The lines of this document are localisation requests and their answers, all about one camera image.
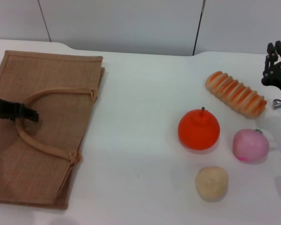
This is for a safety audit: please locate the orange toy fruit with stem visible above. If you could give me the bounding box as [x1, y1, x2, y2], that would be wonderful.
[177, 106, 221, 150]

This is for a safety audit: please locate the beige round toy bun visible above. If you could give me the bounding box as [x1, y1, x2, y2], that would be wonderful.
[195, 165, 229, 202]

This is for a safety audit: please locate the dark wall seam strip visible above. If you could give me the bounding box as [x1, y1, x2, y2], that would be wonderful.
[192, 0, 207, 56]
[38, 0, 52, 42]

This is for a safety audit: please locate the brown woven handbag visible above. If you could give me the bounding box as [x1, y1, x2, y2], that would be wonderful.
[0, 50, 105, 210]

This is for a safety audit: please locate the pink toy peach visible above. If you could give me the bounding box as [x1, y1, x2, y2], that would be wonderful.
[232, 128, 270, 163]

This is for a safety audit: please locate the orange striped bread loaf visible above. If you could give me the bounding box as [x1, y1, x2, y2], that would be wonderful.
[205, 71, 268, 119]

